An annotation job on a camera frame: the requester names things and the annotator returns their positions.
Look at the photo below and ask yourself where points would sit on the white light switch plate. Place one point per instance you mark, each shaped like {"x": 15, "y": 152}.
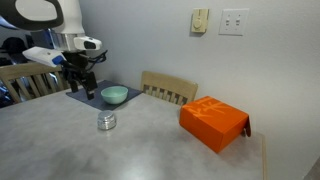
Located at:
{"x": 233, "y": 22}

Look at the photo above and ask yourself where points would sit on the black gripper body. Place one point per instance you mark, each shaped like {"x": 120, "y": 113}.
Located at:
{"x": 78, "y": 65}

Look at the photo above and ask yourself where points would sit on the orange cardboard box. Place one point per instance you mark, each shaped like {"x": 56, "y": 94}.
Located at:
{"x": 213, "y": 121}

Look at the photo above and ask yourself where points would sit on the light wooden slatted chair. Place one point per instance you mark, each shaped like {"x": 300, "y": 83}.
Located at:
{"x": 168, "y": 87}
{"x": 30, "y": 71}

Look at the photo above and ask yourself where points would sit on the dark blue cloth mat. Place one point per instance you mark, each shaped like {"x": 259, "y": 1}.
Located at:
{"x": 100, "y": 101}

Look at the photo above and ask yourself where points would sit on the beige wall thermostat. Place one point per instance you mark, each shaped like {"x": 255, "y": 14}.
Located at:
{"x": 199, "y": 20}

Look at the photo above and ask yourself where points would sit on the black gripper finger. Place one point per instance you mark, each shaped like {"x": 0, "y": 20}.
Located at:
{"x": 91, "y": 90}
{"x": 73, "y": 86}

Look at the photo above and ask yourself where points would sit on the silver metal jar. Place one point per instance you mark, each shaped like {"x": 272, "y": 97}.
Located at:
{"x": 107, "y": 124}

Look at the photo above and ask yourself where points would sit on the silver metal jar lid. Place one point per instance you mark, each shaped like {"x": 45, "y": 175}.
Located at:
{"x": 106, "y": 115}

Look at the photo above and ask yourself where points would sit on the teal ceramic bowl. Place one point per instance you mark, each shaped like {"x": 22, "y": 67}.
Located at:
{"x": 114, "y": 94}

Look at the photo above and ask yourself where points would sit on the robot arm white and black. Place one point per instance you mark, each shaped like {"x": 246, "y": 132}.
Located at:
{"x": 66, "y": 20}

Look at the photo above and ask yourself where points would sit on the white wrist camera blue accent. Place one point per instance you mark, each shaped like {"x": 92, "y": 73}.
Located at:
{"x": 41, "y": 55}

